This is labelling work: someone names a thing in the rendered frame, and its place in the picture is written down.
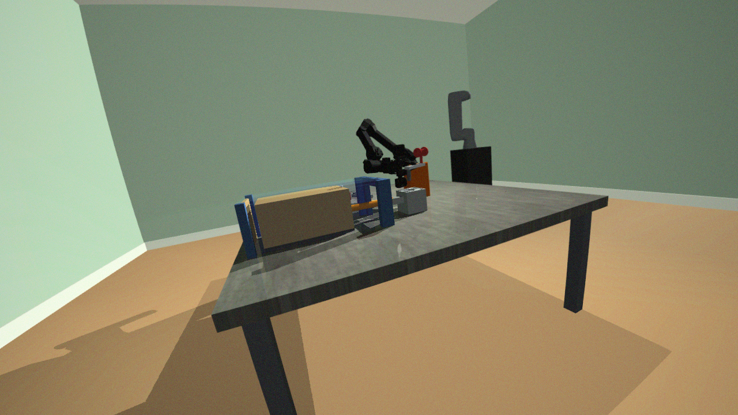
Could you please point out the clear-panelled rack with blue frame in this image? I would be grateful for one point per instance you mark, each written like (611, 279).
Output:
(294, 216)

